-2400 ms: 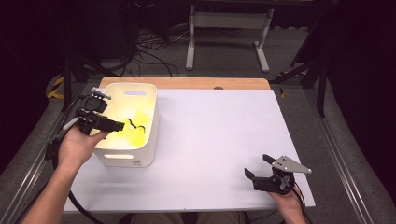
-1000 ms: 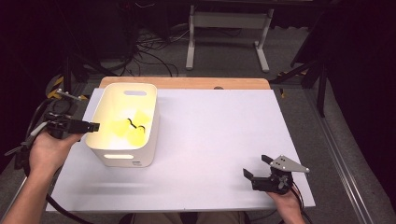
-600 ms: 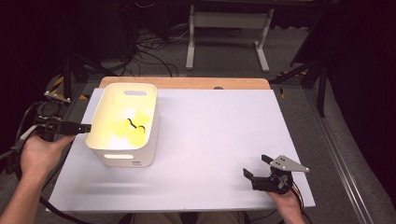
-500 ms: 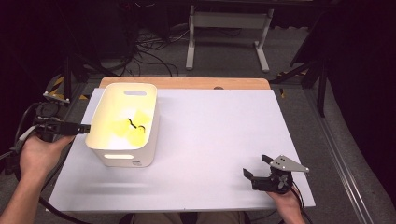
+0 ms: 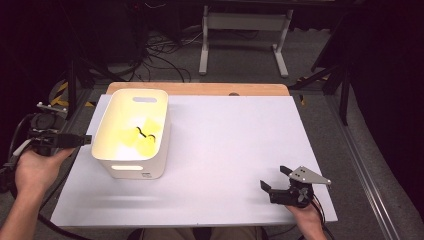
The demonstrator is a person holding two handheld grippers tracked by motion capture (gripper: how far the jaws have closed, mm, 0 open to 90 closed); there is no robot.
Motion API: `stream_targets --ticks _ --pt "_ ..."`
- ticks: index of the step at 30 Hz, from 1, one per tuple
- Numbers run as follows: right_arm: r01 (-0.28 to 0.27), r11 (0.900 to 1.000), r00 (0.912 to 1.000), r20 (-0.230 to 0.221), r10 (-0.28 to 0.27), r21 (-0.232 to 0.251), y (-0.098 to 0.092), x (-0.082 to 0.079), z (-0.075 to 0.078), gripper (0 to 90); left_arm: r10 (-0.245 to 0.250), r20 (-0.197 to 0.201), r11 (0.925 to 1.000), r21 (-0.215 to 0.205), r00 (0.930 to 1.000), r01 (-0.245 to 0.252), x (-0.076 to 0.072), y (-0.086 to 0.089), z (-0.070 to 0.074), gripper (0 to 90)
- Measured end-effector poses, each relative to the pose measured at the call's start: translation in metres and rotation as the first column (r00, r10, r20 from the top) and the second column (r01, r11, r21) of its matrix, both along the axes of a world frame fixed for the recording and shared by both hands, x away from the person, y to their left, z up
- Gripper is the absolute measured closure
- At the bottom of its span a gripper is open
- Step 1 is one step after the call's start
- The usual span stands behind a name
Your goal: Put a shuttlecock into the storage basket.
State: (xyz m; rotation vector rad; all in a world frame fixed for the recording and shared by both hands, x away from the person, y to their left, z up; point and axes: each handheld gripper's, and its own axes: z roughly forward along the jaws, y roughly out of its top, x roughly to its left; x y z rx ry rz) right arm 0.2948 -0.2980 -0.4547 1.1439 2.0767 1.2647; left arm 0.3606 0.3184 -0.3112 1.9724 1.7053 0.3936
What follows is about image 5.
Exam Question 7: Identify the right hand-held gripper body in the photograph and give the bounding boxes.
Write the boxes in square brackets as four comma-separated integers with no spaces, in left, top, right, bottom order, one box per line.
[269,165,333,208]

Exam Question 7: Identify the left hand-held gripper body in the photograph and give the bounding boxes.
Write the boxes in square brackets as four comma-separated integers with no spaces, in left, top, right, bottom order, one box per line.
[28,101,69,157]

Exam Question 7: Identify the yellow shuttlecock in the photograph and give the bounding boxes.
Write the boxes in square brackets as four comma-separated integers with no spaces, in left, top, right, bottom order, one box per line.
[118,128,141,148]
[141,118,163,136]
[136,134,159,158]

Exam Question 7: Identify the white plastic bin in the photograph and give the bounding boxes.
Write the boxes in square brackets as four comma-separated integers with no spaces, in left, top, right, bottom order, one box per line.
[90,88,172,181]

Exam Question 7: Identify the person's right hand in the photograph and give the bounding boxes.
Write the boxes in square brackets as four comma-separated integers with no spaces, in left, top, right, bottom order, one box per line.
[285,203,326,240]

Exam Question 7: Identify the person's left hand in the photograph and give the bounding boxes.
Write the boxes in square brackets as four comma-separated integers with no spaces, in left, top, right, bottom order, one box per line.
[14,146,76,198]

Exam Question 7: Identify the yellow black floor tape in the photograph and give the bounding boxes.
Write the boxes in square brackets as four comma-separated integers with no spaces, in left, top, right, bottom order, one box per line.
[49,81,96,108]

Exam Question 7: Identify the white board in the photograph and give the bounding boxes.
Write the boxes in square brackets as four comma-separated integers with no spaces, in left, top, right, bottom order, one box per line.
[49,94,338,229]

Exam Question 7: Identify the black tripod stand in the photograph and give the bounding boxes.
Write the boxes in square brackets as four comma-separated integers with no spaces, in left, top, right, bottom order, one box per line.
[64,56,128,121]
[288,13,354,127]

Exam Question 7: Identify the white metal stand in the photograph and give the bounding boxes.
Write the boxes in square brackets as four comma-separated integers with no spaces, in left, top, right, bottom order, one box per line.
[198,4,294,79]

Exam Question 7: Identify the aluminium rail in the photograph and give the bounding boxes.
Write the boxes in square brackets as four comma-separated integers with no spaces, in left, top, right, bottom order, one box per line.
[0,88,101,240]
[324,94,404,240]

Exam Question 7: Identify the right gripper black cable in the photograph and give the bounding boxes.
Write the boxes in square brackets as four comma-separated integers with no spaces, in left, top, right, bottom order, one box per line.
[309,196,334,240]

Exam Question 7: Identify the black floor cables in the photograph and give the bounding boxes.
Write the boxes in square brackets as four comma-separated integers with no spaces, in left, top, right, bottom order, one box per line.
[126,29,204,83]

